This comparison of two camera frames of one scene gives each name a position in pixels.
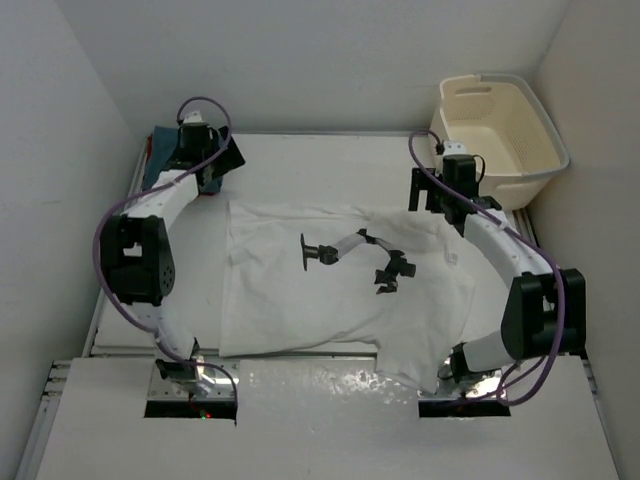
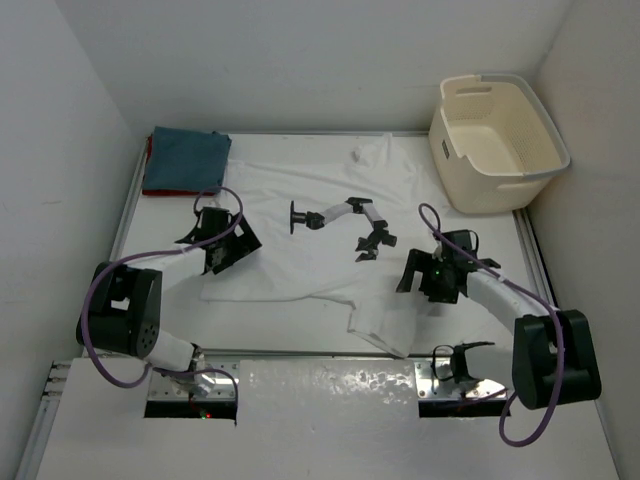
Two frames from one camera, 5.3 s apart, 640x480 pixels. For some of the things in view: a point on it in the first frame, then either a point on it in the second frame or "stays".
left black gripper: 228,161 to 242,245
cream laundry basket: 507,123 stays
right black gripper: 420,184 to 422,263
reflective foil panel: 322,392 stays
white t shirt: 270,305 to 335,226
